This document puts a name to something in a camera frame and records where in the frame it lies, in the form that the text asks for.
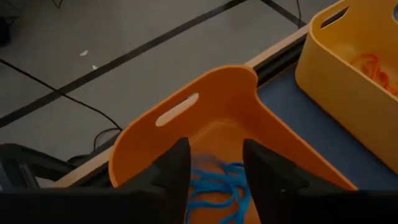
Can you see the yellow plastic basket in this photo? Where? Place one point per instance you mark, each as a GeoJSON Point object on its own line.
{"type": "Point", "coordinates": [326, 81]}

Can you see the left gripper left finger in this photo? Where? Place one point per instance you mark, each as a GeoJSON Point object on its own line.
{"type": "Point", "coordinates": [124, 205]}

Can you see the orange plastic basket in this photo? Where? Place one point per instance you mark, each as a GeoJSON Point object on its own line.
{"type": "Point", "coordinates": [224, 93]}

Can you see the blue table mat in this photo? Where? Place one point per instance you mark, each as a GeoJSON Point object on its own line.
{"type": "Point", "coordinates": [311, 124]}

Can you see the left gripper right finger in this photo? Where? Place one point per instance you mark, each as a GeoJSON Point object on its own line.
{"type": "Point", "coordinates": [295, 205]}

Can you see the orange rubber band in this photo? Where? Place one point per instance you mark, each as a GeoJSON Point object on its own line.
{"type": "Point", "coordinates": [394, 91]}
{"type": "Point", "coordinates": [365, 57]}
{"type": "Point", "coordinates": [384, 79]}

